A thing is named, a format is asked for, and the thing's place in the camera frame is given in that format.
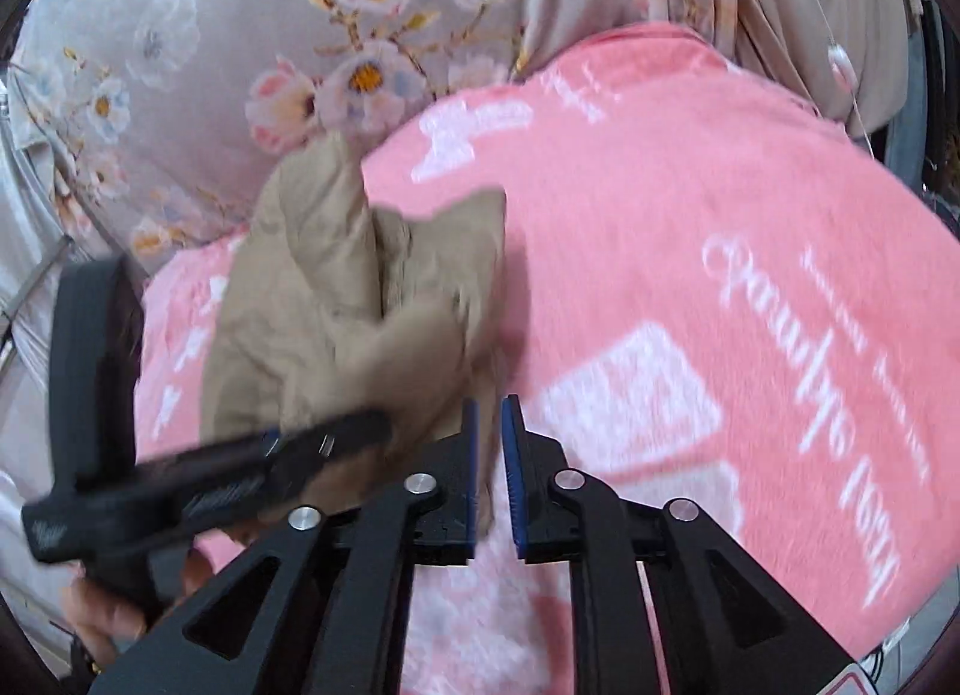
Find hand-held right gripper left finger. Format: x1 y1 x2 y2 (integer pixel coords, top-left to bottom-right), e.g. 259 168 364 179
90 399 481 695

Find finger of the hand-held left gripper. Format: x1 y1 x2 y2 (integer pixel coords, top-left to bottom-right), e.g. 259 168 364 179
261 405 393 500

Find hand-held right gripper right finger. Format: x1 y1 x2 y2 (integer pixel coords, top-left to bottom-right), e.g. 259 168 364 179
501 395 857 695

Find tan quilted jacket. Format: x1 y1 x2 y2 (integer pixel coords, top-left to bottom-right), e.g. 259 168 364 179
199 130 510 540

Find person's left hand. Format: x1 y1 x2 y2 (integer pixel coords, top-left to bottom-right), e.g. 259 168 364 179
63 549 212 667

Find pale grey curtain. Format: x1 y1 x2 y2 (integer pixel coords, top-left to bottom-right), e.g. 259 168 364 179
0 95 147 613

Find grey metal rod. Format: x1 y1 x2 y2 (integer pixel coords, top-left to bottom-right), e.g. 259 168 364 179
0 234 80 336

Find pink printed blanket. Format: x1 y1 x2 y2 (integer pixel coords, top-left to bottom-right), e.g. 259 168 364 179
133 20 960 695

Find grey floral bedsheet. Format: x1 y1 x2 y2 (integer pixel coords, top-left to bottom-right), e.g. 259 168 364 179
11 0 740 284

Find beige plain cloth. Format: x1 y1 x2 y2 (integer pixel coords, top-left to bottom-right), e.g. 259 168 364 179
729 0 935 142

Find dark clutter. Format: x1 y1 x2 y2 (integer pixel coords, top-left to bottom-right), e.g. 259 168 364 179
885 0 960 231

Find white cable with switch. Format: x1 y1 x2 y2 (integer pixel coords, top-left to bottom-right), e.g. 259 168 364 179
787 0 877 160

